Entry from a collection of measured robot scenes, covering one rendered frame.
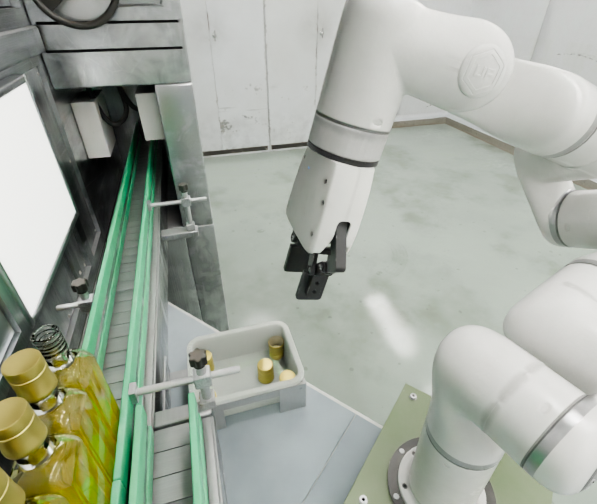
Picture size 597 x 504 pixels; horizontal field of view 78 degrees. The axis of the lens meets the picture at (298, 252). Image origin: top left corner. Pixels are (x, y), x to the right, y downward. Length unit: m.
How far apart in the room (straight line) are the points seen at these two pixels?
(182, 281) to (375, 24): 1.34
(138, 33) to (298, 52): 3.05
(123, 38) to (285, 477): 1.13
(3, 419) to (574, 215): 0.69
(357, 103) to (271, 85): 3.82
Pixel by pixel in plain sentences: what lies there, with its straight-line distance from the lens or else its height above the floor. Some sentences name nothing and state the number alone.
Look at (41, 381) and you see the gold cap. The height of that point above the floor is 1.14.
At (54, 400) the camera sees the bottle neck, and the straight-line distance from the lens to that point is 0.50.
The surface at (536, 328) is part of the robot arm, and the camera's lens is 0.50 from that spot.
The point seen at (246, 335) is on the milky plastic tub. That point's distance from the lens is 0.87.
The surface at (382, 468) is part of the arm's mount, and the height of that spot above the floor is 0.84.
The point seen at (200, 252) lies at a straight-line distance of 1.49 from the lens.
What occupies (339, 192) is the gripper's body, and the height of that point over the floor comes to 1.31.
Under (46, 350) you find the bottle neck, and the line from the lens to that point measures 0.52.
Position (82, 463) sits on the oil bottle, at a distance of 0.50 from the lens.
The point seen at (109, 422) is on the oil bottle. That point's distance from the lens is 0.61.
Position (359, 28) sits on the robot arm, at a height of 1.43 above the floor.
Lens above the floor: 1.46
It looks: 35 degrees down
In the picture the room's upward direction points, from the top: straight up
